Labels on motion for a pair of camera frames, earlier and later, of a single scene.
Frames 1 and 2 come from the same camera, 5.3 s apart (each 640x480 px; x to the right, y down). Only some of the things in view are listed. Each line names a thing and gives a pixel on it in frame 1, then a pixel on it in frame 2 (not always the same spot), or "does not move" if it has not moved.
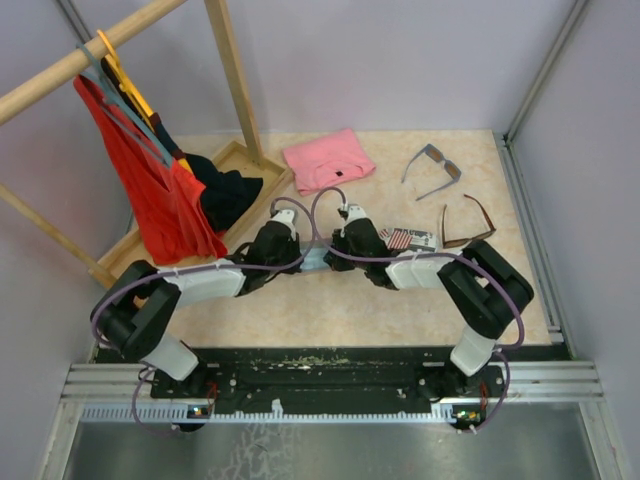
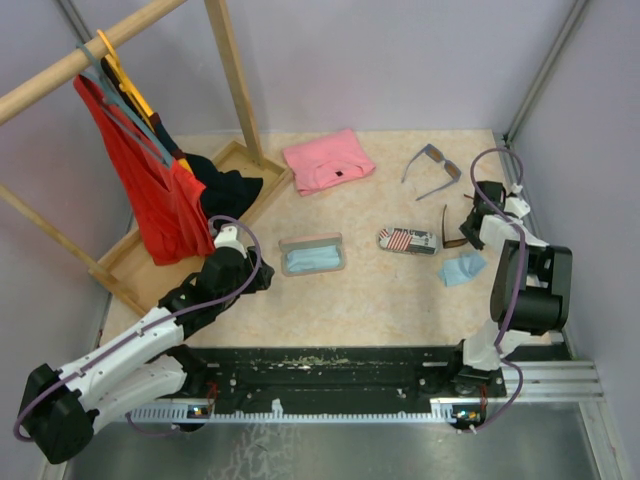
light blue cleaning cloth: x=314 y=259 does not move
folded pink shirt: x=327 y=159 does not move
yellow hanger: x=127 y=86 does not move
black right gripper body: x=342 y=262 → x=471 y=236
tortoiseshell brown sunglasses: x=464 y=240 does not move
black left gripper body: x=290 y=253 → x=246 y=273
